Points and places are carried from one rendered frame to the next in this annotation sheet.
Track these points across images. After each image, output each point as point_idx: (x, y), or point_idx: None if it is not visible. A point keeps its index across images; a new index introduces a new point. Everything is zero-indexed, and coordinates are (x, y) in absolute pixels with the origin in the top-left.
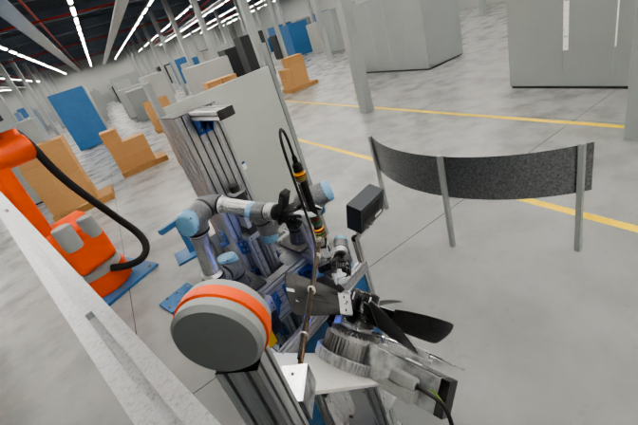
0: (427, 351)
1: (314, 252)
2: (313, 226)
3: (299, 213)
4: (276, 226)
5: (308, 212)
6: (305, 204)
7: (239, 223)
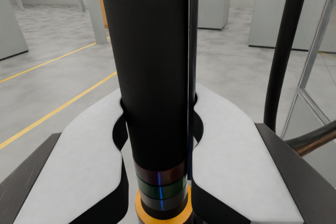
0: (188, 180)
1: (292, 142)
2: (186, 189)
3: (254, 136)
4: None
5: (199, 97)
6: (196, 33)
7: None
